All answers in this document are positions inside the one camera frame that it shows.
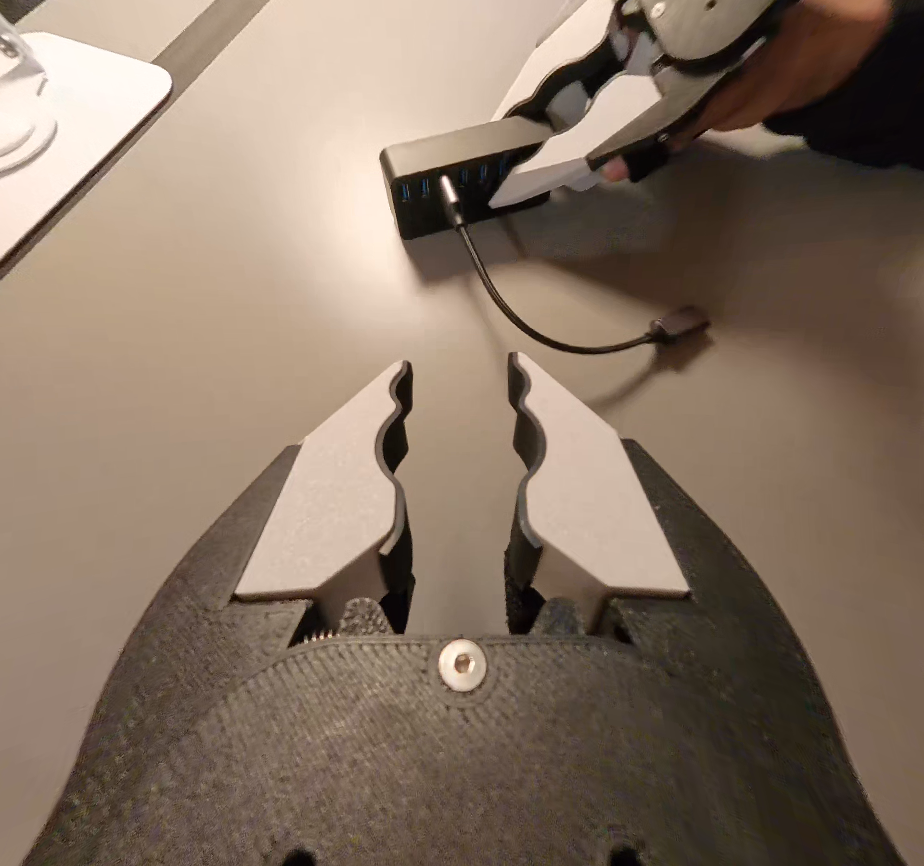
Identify silver monitor stand base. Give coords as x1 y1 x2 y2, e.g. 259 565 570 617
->
0 31 174 271

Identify person's right forearm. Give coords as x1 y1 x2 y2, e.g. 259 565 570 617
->
765 0 924 171

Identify clear glass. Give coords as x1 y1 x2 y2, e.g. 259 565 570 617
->
0 14 59 175

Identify black usb cable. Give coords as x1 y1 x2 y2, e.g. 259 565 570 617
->
436 171 713 356

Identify person's right hand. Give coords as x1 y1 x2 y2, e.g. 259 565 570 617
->
601 0 898 183

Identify grey tape strip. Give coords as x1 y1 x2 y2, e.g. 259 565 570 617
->
150 0 327 89

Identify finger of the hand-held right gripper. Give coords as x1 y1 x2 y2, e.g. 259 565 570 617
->
493 0 633 132
490 38 768 207

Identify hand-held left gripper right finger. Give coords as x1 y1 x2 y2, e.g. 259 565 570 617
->
504 351 692 634

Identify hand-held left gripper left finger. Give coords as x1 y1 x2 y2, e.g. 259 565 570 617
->
234 359 417 634

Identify black usb hub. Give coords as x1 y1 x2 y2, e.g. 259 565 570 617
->
380 116 558 241

